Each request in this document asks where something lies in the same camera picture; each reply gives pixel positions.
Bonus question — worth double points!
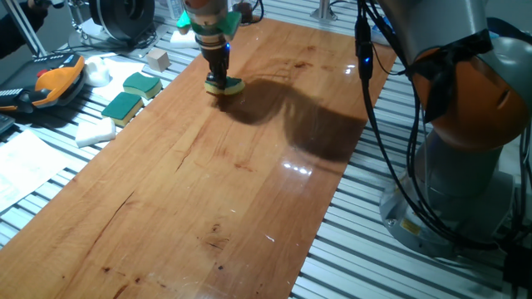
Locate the person hand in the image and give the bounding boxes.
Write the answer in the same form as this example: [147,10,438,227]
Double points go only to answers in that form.
[25,0,67,10]

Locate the white paper sheet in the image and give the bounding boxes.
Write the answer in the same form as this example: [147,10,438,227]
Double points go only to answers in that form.
[85,56,147,103]
[0,129,70,213]

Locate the glossy wooden board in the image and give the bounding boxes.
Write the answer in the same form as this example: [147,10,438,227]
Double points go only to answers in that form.
[0,16,399,299]

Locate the small wooden cube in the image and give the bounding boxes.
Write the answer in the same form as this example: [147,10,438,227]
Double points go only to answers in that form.
[145,47,172,74]

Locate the white foam block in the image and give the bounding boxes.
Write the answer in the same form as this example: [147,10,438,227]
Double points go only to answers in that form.
[169,29,200,50]
[75,117,117,149]

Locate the aluminium frame bar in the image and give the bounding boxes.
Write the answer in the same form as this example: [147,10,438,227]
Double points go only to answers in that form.
[2,0,47,58]
[310,0,338,22]

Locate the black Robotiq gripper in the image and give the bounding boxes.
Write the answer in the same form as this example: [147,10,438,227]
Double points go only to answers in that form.
[203,43,231,89]

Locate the orange black teach pendant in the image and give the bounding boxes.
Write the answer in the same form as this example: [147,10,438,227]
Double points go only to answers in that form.
[0,52,88,114]

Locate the person in dark clothes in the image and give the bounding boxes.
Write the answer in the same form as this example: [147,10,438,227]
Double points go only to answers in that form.
[0,0,49,59]

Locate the glass cup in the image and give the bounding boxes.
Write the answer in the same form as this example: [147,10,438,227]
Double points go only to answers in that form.
[232,0,255,25]

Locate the black round spool device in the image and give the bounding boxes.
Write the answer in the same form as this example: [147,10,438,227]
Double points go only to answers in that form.
[87,0,155,42]

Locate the small white cup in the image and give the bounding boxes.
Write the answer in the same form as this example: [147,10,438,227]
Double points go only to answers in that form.
[84,56,111,88]

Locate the blue tissue packet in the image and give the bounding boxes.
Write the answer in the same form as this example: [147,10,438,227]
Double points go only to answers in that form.
[371,16,392,47]

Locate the wavy green yellow sponge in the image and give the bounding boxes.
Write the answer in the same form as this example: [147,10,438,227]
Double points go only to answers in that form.
[122,71,164,100]

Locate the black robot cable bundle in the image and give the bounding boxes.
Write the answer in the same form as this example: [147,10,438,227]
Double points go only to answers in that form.
[232,0,532,254]

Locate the black computer keyboard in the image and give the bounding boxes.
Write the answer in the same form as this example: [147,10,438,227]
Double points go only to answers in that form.
[0,114,17,136]

